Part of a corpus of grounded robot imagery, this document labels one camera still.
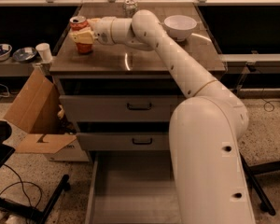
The drawer with handle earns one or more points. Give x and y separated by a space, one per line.
123 141
82 108

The middle drawer with handle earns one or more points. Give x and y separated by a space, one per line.
123 141

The black stand leg right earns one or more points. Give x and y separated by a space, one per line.
251 173

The orange coke can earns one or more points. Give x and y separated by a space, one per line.
80 33

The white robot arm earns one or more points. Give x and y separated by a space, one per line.
204 129

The black stand leg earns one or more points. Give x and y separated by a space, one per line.
31 212
251 173

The top drawer with handle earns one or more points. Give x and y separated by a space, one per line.
82 108

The black stand leg left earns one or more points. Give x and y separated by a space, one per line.
31 212

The white green soda can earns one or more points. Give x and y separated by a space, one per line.
130 7

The open bottom drawer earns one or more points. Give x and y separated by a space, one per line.
132 187

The brown cardboard box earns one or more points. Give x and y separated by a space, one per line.
37 111

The blue patterned bowl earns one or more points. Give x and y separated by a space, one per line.
24 55

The white paper cup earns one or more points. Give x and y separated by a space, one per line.
44 51

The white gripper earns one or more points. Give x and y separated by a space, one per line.
103 29

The grey drawer cabinet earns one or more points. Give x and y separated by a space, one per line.
113 70

